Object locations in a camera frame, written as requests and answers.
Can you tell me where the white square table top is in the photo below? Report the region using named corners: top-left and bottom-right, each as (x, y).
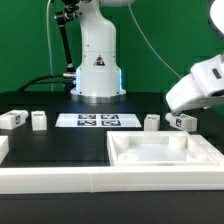
top-left (107, 131), bottom-right (224, 166)

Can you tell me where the thin white cable left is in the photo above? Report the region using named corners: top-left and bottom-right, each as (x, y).
top-left (46, 0), bottom-right (55, 92)

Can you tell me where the black cable bundle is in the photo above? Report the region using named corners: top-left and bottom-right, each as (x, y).
top-left (18, 73), bottom-right (76, 93)

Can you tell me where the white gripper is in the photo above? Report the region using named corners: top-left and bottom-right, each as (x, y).
top-left (166, 54), bottom-right (224, 116)

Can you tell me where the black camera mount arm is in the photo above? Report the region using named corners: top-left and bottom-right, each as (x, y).
top-left (55, 0), bottom-right (80, 77)

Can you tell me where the white U-shaped obstacle fence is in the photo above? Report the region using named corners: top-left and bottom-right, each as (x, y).
top-left (0, 134), bottom-right (224, 195)

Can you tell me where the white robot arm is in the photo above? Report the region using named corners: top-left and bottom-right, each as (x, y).
top-left (71, 0), bottom-right (224, 114)

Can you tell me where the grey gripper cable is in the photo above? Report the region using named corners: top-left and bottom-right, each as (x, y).
top-left (127, 3), bottom-right (183, 80)

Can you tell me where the white sheet with markers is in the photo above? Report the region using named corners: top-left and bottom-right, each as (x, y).
top-left (56, 113), bottom-right (141, 128)

